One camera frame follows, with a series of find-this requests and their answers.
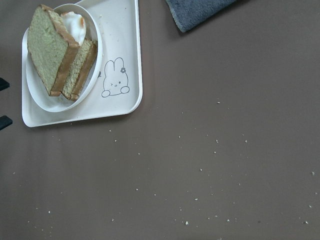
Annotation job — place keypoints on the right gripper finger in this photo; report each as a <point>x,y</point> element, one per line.
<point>5,121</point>
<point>4,84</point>

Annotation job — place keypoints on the white round plate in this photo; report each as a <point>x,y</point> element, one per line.
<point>35,84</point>

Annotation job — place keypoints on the bread slice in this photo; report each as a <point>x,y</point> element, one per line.
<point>52,49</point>
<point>80,69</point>

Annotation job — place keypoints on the fried egg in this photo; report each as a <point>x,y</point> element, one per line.
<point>75,25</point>

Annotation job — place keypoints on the cream rabbit tray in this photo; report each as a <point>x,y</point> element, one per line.
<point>113,90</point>

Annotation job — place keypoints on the grey folded cloth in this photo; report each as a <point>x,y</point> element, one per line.
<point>188,14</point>

